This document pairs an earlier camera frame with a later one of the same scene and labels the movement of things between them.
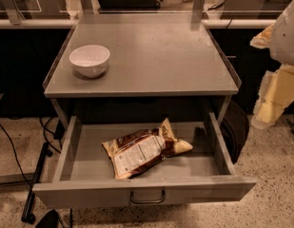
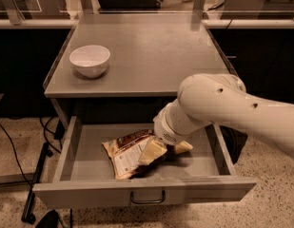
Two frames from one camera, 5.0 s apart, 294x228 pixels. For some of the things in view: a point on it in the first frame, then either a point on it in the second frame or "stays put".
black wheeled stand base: (28, 213) stays put
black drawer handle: (148, 200) stays put
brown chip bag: (135, 151) stays put
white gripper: (286, 37) → (165, 129)
